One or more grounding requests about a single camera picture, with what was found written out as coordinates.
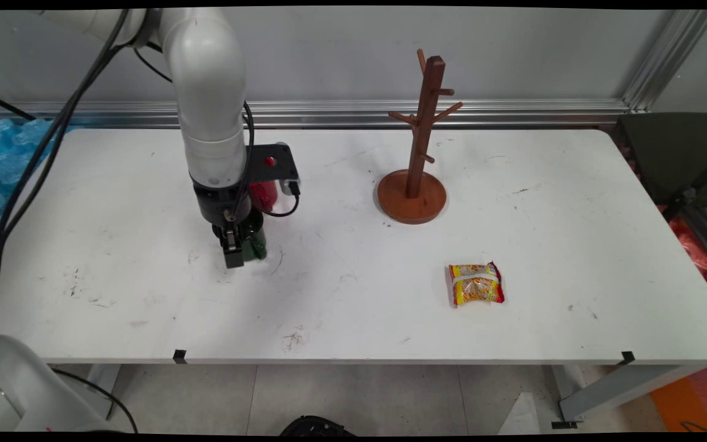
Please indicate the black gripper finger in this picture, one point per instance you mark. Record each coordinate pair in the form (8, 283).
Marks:
(233, 252)

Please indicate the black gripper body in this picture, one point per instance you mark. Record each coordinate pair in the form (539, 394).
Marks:
(221, 205)

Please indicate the green enamel mug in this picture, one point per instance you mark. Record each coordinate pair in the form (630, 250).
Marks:
(255, 242)

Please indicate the red enamel mug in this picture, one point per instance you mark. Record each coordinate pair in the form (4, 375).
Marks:
(264, 195)

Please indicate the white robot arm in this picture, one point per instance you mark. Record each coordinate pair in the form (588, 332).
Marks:
(206, 92)

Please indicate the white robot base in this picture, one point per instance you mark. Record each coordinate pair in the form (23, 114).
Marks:
(16, 387)

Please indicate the black table edge clip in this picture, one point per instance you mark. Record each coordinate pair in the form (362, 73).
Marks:
(626, 358)
(179, 356)

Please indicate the grey table leg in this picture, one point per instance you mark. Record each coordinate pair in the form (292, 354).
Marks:
(99, 380)
(605, 387)

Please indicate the brown wooden mug tree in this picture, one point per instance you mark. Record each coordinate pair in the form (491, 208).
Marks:
(415, 196)

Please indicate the black round floor object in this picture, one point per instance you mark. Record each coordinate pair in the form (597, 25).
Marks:
(313, 426)

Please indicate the yellow red snack packet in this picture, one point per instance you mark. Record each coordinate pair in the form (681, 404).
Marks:
(476, 285)

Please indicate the red plastic bag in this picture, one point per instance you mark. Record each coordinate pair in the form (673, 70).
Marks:
(694, 252)

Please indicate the orange floor mat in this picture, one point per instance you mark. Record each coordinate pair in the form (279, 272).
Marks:
(691, 399)

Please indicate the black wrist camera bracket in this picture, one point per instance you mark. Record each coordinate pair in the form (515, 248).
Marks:
(286, 169)

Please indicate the long aluminium frame rail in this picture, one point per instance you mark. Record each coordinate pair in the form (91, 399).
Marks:
(513, 113)

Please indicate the slanted aluminium frame post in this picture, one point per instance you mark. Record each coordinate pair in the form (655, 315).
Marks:
(666, 61)

